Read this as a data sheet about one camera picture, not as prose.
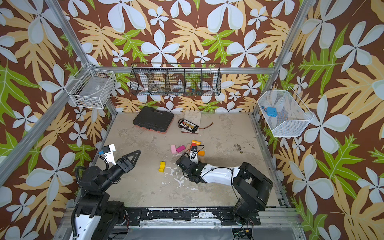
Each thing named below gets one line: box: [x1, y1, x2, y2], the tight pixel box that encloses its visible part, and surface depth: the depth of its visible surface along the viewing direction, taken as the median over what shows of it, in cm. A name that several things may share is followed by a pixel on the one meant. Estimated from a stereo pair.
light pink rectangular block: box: [171, 145, 176, 154], surface depth 100 cm
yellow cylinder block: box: [191, 140, 202, 146], surface depth 103 cm
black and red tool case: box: [133, 107, 175, 134], surface depth 113 cm
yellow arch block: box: [158, 161, 166, 173], surface depth 93 cm
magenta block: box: [175, 145, 186, 153], surface depth 101 cm
